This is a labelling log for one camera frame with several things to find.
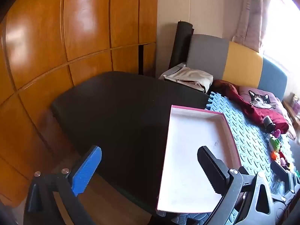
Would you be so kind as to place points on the green plant toy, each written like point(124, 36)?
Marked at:
point(274, 143)

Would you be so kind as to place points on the blue foam puzzle mat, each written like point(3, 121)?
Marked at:
point(248, 133)

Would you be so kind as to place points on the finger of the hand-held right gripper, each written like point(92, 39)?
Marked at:
point(280, 171)

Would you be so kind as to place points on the bright window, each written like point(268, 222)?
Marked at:
point(281, 39)

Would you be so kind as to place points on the dark red cloth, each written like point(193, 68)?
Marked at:
point(255, 112)

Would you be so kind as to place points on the black rolled mat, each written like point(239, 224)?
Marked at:
point(180, 44)

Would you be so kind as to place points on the white tray with pink rim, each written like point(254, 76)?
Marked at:
point(194, 157)

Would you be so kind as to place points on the grey yellow blue headboard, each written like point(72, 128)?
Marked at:
point(241, 61)

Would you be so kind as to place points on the black and silver cylinder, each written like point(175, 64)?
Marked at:
point(268, 123)

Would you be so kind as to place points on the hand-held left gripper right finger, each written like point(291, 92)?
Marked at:
point(211, 168)

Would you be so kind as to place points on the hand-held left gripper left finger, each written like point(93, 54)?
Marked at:
point(86, 168)

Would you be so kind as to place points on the wooden wardrobe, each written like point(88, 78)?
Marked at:
point(70, 28)

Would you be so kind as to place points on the wooden nightstand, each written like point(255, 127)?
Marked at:
point(291, 112)

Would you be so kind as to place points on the beige curtain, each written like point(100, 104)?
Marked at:
point(250, 16)

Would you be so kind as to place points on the cat print pillow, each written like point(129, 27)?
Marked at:
point(260, 98)

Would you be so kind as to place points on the beige cloth bag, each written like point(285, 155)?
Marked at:
point(192, 77)

